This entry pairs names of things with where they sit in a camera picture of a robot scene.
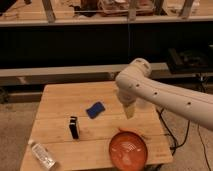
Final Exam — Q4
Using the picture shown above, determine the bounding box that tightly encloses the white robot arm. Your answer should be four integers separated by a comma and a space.
115, 58, 213, 131

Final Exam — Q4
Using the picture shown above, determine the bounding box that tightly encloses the blue sponge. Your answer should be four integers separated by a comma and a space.
86, 102, 105, 119

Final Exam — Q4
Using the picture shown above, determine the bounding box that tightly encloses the black equipment box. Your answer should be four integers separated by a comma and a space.
167, 47, 213, 74

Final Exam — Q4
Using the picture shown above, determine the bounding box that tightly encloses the long wooden shelf bench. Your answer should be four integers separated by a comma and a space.
0, 62, 171, 78

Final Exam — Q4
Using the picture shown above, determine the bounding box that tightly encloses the clear plastic water bottle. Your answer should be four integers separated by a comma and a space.
28, 139, 56, 171

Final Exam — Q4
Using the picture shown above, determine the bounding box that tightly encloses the wooden table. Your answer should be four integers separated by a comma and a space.
30, 82, 173, 171

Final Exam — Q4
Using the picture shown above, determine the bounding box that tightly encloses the orange plate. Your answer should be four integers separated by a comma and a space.
108, 128, 148, 171

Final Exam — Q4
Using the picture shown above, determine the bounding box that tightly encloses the black power cable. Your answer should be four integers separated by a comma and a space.
156, 107, 213, 171

